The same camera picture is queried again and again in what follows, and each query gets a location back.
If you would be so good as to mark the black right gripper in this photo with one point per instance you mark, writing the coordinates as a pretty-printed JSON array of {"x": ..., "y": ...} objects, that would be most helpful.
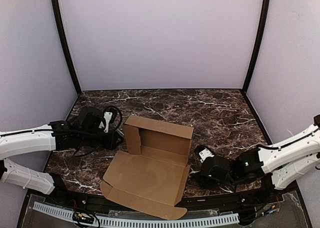
[{"x": 204, "y": 172}]

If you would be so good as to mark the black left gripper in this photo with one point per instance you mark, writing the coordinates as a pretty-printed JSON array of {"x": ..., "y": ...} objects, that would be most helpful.
[{"x": 110, "y": 140}]

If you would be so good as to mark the brown cardboard box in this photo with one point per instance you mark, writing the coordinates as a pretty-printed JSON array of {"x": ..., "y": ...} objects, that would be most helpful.
[{"x": 150, "y": 177}]

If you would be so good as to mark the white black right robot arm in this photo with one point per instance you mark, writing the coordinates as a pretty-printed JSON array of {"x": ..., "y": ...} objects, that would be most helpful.
[{"x": 281, "y": 162}]

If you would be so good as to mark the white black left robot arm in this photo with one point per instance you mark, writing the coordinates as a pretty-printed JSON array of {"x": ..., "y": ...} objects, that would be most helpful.
[{"x": 54, "y": 136}]

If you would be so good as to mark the small green circuit board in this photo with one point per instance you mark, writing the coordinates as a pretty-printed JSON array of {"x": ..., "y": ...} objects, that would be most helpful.
[{"x": 82, "y": 217}]

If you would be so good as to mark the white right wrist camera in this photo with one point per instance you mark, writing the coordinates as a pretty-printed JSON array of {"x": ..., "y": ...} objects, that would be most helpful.
[{"x": 202, "y": 152}]

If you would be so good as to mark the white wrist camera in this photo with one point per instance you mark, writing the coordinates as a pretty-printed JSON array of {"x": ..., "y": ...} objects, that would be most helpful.
[
  {"x": 202, "y": 152},
  {"x": 110, "y": 114}
]

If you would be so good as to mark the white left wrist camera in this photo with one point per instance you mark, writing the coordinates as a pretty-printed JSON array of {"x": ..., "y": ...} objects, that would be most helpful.
[{"x": 110, "y": 114}]

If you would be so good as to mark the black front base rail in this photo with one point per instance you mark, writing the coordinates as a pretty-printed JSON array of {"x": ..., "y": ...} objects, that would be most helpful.
[{"x": 289, "y": 204}]

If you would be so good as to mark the grey slotted cable duct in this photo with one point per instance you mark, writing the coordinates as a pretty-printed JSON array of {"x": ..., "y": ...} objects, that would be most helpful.
[{"x": 103, "y": 221}]

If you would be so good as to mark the black right frame post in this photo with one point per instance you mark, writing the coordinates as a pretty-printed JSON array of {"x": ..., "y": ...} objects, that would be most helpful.
[{"x": 256, "y": 46}]

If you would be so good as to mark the black frame post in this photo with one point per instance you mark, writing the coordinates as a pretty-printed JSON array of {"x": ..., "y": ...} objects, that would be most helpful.
[
  {"x": 256, "y": 46},
  {"x": 65, "y": 46}
]

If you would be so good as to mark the black left frame post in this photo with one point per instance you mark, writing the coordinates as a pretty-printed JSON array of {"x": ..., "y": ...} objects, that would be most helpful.
[{"x": 65, "y": 46}]

